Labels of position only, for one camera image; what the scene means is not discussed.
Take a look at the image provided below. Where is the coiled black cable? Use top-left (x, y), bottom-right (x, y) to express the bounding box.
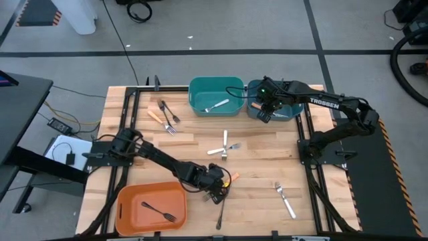
top-left (125, 0), bottom-right (154, 24)

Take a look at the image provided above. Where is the black metal table frame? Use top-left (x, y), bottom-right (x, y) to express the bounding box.
top-left (75, 75), bottom-right (362, 241)

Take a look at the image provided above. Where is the yellow floor cable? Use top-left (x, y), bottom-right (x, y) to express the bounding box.
top-left (42, 99), bottom-right (102, 127)

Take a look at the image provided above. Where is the black desk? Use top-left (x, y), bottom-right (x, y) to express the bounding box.
top-left (0, 71), bottom-right (90, 215)

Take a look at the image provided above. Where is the large hazard-edged black mat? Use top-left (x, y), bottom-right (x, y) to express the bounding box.
top-left (334, 116), bottom-right (426, 239)

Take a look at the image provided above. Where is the orange plastic bin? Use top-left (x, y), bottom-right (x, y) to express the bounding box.
top-left (114, 181), bottom-right (188, 237)

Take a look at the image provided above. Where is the dark blue-grey plastic bin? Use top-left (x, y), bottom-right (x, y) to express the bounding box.
top-left (246, 78), bottom-right (305, 122)

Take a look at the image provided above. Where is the black equipment case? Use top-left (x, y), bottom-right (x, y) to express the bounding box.
top-left (391, 0), bottom-right (428, 47)

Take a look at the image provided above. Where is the orange and black tool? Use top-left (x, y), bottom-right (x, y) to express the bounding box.
top-left (409, 58), bottom-right (428, 76)

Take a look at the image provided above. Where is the orange-handled fork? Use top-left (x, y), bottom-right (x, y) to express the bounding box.
top-left (202, 172), bottom-right (241, 203)
top-left (250, 101), bottom-right (289, 118)
top-left (147, 110), bottom-right (178, 136)

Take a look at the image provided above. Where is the thick black hose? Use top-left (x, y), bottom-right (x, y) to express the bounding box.
top-left (389, 31), bottom-right (428, 108)

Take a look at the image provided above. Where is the small hazard-striped mat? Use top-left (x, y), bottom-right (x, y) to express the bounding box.
top-left (14, 0), bottom-right (64, 27)

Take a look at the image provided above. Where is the light teal plastic bin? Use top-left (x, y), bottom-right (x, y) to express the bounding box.
top-left (188, 76), bottom-right (246, 118)

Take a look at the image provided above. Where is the black power adapter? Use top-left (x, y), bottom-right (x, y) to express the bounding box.
top-left (46, 116), bottom-right (74, 136)

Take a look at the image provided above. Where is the black floor cable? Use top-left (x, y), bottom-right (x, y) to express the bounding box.
top-left (101, 0), bottom-right (140, 86)

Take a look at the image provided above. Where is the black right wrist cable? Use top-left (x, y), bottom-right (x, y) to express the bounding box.
top-left (225, 85), bottom-right (260, 100)

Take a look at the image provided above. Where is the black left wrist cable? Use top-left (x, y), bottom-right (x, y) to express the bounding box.
top-left (178, 166), bottom-right (232, 195)

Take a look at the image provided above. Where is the white flat board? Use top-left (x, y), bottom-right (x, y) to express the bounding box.
top-left (44, 134), bottom-right (94, 172)

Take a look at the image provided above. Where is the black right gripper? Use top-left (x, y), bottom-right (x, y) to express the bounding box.
top-left (256, 90), bottom-right (285, 124)

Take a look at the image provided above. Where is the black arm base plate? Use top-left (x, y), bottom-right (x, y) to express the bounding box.
top-left (82, 139), bottom-right (136, 167)
top-left (297, 139), bottom-right (358, 165)

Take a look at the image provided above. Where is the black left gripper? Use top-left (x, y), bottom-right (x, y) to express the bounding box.
top-left (202, 166), bottom-right (233, 206)

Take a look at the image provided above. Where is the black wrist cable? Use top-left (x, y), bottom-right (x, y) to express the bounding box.
top-left (178, 166), bottom-right (232, 195)
top-left (225, 85), bottom-right (260, 100)

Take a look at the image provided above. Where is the dark screen corner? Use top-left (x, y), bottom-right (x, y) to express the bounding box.
top-left (0, 69), bottom-right (20, 88)

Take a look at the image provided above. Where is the white pillar base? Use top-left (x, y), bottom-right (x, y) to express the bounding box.
top-left (51, 0), bottom-right (99, 35)

